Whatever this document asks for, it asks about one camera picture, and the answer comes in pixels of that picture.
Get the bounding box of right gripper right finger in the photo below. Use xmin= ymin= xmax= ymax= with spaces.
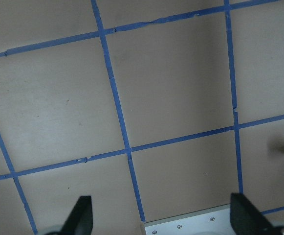
xmin=230 ymin=193 xmax=275 ymax=235

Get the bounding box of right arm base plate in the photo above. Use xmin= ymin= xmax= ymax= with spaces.
xmin=144 ymin=204 xmax=235 ymax=235

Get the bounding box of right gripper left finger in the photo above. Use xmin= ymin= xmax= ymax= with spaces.
xmin=59 ymin=195 xmax=93 ymax=235

